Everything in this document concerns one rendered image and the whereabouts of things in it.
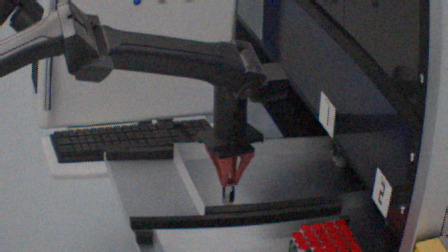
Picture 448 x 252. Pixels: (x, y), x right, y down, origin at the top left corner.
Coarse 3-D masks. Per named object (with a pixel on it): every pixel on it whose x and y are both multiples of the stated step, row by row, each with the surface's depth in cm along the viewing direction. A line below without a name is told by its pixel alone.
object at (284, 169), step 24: (192, 144) 215; (264, 144) 218; (288, 144) 220; (312, 144) 221; (192, 168) 212; (264, 168) 214; (288, 168) 214; (312, 168) 215; (336, 168) 215; (192, 192) 200; (216, 192) 203; (240, 192) 204; (264, 192) 204; (288, 192) 205; (312, 192) 205; (336, 192) 205; (360, 192) 198
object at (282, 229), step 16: (272, 224) 186; (288, 224) 187; (304, 224) 188; (160, 240) 182; (176, 240) 183; (192, 240) 184; (208, 240) 184; (224, 240) 185; (240, 240) 186; (256, 240) 187; (272, 240) 187; (288, 240) 187
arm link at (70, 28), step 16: (48, 16) 147; (64, 16) 147; (80, 16) 152; (32, 32) 146; (48, 32) 146; (64, 32) 146; (80, 32) 148; (0, 48) 145; (16, 48) 145; (32, 48) 145; (48, 48) 147; (64, 48) 148; (80, 48) 150; (96, 48) 154; (0, 64) 144; (16, 64) 147
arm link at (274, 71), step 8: (264, 64) 190; (272, 64) 191; (280, 64) 191; (272, 72) 190; (280, 72) 190; (248, 80) 181; (256, 80) 181; (272, 80) 189; (280, 80) 190; (288, 80) 191; (240, 88) 183; (248, 88) 183; (256, 88) 184; (264, 88) 190; (272, 88) 191; (280, 88) 191; (240, 96) 184; (248, 96) 186; (256, 96) 191; (264, 96) 191; (272, 96) 192; (280, 96) 193
